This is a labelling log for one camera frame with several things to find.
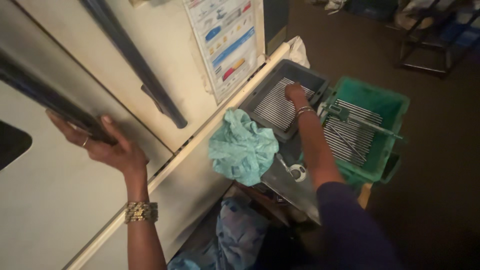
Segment person's right hand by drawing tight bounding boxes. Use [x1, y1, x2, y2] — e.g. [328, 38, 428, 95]
[284, 82, 316, 112]

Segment person's left hand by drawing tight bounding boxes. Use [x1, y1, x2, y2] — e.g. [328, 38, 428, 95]
[46, 110, 150, 175]

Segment black door handle bar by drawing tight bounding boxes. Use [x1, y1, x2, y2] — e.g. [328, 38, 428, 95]
[0, 47, 119, 147]

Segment grey plastic tray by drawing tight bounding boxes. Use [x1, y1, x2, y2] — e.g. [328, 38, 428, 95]
[239, 59, 331, 143]

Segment thin metal bangles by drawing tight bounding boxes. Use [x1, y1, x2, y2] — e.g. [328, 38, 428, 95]
[295, 106, 316, 119]

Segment row of rods in grey tray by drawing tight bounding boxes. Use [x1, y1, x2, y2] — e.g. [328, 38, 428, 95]
[251, 77, 316, 132]

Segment white plastic bag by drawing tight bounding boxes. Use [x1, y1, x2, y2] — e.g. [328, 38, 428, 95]
[287, 35, 311, 69]

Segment metal vernier caliper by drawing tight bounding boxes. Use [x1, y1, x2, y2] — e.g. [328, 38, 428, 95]
[322, 104, 408, 142]

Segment teal crumpled cloth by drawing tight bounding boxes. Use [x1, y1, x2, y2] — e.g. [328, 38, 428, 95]
[208, 107, 280, 187]

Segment row of rods in green crate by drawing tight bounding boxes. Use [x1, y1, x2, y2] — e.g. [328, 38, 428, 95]
[323, 99, 384, 168]

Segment metal micrometer gauge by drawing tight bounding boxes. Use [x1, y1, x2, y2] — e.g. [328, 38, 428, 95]
[275, 152, 308, 183]

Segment green plastic crate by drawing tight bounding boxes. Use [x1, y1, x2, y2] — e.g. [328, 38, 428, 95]
[299, 76, 410, 185]

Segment steel work surface plate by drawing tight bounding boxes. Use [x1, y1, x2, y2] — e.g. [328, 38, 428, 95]
[260, 134, 324, 226]

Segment white metal cabinet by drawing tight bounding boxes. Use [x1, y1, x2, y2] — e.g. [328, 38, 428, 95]
[0, 0, 292, 270]

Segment dark metal rack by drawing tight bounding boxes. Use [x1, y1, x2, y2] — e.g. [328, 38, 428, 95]
[394, 0, 480, 79]

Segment dark purple sleeve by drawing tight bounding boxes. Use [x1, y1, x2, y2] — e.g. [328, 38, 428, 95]
[316, 181, 406, 270]

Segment blue patterned garment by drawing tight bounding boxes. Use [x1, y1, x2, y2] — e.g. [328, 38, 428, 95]
[167, 196, 271, 270]

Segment illustrated wall chart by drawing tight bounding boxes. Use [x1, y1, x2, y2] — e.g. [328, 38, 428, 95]
[182, 0, 266, 105]

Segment long dark door handle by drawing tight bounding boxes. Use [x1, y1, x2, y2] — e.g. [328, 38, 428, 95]
[80, 0, 188, 130]

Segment gold link bracelet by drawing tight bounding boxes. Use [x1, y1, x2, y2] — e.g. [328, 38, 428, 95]
[124, 201, 159, 224]

